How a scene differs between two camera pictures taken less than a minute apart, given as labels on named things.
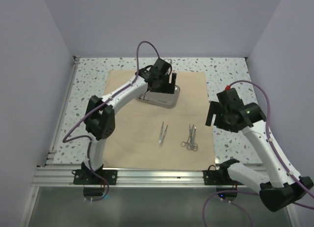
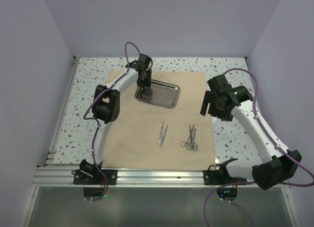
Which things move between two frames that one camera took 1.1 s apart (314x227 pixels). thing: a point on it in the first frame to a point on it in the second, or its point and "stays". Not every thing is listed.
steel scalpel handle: [161, 134] stays
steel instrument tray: [169, 100] stays
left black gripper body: [163, 86] to [146, 81]
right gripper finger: [213, 109] to [207, 99]
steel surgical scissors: [189, 145] stays
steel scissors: [195, 145] stays
